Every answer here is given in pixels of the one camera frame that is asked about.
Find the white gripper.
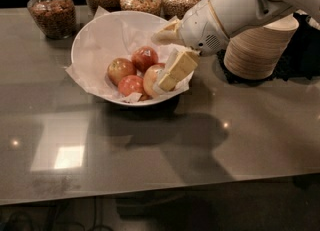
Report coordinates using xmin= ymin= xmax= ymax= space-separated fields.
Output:
xmin=151 ymin=0 xmax=229 ymax=94

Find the yellow-red apple with sticker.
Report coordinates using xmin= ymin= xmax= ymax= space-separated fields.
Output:
xmin=143 ymin=63 xmax=165 ymax=98

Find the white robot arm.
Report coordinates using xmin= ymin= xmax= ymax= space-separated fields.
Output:
xmin=152 ymin=0 xmax=320 ymax=93

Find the red apple back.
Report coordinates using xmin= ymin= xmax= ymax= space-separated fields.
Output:
xmin=131 ymin=46 xmax=158 ymax=73

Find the red apple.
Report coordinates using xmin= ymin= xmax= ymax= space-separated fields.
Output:
xmin=118 ymin=75 xmax=149 ymax=101
xmin=131 ymin=46 xmax=158 ymax=73

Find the red apple front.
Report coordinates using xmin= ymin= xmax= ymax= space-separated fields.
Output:
xmin=118 ymin=75 xmax=149 ymax=101

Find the yellow-red apple left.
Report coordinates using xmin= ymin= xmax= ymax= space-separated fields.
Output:
xmin=107 ymin=58 xmax=137 ymax=85

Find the paper bowl stack front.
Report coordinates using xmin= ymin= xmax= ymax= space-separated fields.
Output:
xmin=223 ymin=15 xmax=299 ymax=80

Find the white paper liner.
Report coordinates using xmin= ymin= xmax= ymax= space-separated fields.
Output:
xmin=65 ymin=6 xmax=194 ymax=104

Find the glass cereal jar far left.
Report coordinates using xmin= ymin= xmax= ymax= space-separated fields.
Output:
xmin=27 ymin=0 xmax=76 ymax=39

